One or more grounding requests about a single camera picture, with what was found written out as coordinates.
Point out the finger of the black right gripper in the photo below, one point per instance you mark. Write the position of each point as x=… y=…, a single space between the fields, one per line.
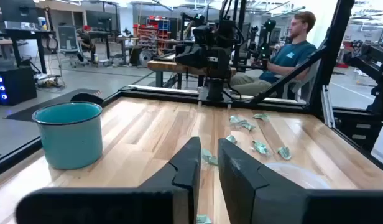
x=203 y=62
x=219 y=63

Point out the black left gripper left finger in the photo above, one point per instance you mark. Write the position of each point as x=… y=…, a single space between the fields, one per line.
x=186 y=174

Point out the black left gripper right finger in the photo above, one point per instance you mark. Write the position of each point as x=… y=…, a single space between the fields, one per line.
x=238 y=180

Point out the green candy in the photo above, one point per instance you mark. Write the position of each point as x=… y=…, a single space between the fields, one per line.
x=260 y=147
x=209 y=158
x=235 y=119
x=284 y=152
x=204 y=219
x=261 y=117
x=231 y=139
x=248 y=126

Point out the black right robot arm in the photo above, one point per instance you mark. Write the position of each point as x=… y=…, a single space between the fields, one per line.
x=224 y=34

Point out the wooden top table black legs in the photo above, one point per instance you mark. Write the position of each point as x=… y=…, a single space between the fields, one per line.
x=165 y=66

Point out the red storage shelf with bins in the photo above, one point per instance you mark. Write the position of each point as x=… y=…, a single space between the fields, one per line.
x=152 y=32

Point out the person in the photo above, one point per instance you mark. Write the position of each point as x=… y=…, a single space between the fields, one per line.
x=288 y=56

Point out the white chair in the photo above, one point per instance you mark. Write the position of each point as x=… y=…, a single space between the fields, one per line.
x=307 y=84

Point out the black computer monitor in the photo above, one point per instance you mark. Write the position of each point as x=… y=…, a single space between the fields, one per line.
x=17 y=11
x=98 y=20

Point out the teal enamel mug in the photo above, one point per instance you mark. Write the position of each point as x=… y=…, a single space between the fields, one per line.
x=70 y=143

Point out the grey office chair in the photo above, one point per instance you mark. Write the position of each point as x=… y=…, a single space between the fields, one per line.
x=68 y=42

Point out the white blue wipes canister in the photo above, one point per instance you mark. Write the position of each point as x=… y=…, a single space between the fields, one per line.
x=41 y=23

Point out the black desk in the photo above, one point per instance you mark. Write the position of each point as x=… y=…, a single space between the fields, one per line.
x=26 y=33

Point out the black computer tower blue lights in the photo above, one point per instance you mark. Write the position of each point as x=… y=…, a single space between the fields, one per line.
x=12 y=85

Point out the silver aluminium bracket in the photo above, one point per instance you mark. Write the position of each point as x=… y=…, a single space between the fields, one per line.
x=327 y=104

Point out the black aluminium table frame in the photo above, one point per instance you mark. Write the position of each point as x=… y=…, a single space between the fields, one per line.
x=331 y=46

